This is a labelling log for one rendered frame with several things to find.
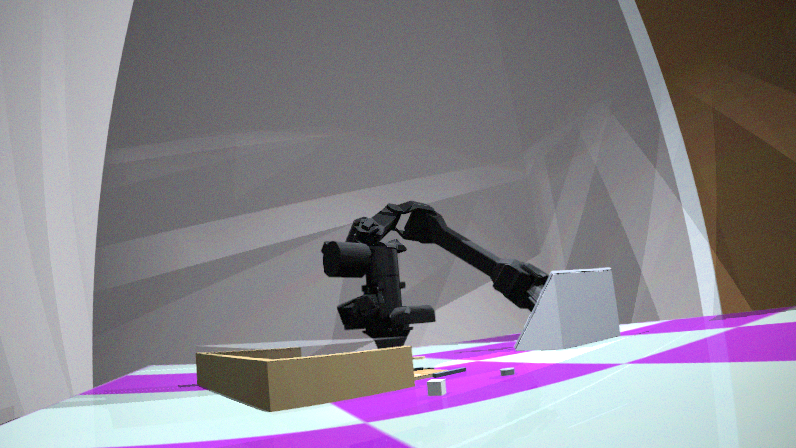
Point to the cream strip with orange dots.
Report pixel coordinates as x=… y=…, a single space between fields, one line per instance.
x=425 y=373

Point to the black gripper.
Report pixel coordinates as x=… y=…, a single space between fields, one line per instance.
x=401 y=316

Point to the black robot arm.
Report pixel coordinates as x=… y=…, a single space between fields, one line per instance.
x=362 y=254

